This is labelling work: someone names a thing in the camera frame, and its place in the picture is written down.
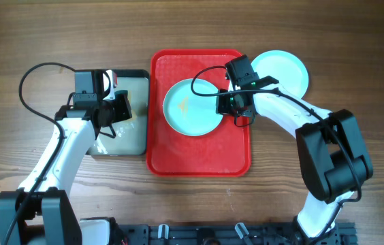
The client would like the mint green plate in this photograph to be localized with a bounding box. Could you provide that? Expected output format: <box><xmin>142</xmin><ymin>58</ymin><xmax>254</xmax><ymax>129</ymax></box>
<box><xmin>163</xmin><ymin>78</ymin><xmax>223</xmax><ymax>137</ymax></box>

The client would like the light blue plate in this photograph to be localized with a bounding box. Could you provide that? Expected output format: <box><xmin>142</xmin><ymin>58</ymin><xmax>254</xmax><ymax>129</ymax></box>
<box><xmin>251</xmin><ymin>50</ymin><xmax>309</xmax><ymax>98</ymax></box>

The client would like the green and yellow sponge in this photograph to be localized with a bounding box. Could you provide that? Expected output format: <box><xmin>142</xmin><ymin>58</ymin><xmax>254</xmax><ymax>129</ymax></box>
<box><xmin>114</xmin><ymin>90</ymin><xmax>132</xmax><ymax>123</ymax></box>

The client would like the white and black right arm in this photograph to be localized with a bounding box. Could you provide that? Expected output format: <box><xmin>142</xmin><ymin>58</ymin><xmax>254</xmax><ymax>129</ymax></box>
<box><xmin>217</xmin><ymin>76</ymin><xmax>373</xmax><ymax>244</ymax></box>

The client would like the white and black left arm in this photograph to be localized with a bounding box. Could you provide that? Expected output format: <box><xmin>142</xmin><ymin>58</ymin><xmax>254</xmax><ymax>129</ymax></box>
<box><xmin>0</xmin><ymin>91</ymin><xmax>131</xmax><ymax>244</ymax></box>

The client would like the black rectangular water tray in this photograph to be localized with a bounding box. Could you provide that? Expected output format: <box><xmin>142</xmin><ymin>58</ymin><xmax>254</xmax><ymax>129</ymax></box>
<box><xmin>87</xmin><ymin>69</ymin><xmax>150</xmax><ymax>157</ymax></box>

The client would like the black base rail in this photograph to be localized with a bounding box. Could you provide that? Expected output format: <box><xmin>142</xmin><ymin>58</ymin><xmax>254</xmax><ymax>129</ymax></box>
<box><xmin>110</xmin><ymin>221</ymin><xmax>358</xmax><ymax>245</ymax></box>

